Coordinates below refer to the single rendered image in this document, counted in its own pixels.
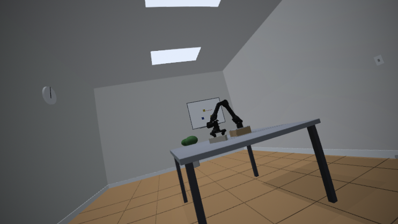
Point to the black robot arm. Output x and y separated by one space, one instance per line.
213 117

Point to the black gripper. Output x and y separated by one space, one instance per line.
222 131

